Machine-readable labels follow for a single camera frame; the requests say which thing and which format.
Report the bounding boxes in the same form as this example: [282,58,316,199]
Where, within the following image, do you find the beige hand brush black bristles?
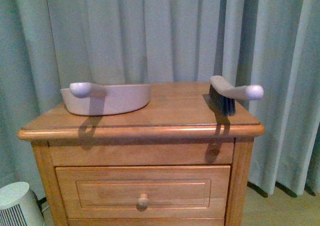
[209,75,264,116]

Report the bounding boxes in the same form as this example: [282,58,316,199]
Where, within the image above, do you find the wooden nightstand cabinet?
[18,82,264,226]

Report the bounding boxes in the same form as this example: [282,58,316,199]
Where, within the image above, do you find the round wooden drawer knob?
[136,194,149,209]

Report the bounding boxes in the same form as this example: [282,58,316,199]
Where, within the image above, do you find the beige plastic dustpan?
[60,82,152,116]

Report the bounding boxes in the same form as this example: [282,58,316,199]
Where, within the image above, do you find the black power cable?
[36,196,48,209]

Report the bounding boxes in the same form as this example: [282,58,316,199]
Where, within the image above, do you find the wooden nightstand drawer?
[56,166,230,219]

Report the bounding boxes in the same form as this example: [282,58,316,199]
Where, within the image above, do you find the light green curtain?
[0,0,320,197]

